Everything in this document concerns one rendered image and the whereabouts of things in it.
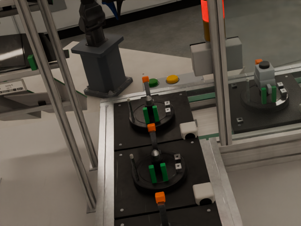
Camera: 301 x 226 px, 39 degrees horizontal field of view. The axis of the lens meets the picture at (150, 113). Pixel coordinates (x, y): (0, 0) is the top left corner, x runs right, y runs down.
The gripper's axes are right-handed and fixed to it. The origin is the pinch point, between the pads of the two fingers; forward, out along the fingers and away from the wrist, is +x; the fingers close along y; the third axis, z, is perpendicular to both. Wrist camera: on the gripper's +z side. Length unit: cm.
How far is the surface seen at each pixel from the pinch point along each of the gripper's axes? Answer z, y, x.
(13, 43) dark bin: 35.5, -21.2, -10.1
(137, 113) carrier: 18.6, 0.7, 26.4
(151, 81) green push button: -1.5, 6.3, 28.2
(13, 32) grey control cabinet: -266, -123, 105
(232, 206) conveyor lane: 58, 21, 29
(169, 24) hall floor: -264, 27, 126
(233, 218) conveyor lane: 61, 20, 29
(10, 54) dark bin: 36.4, -22.7, -7.9
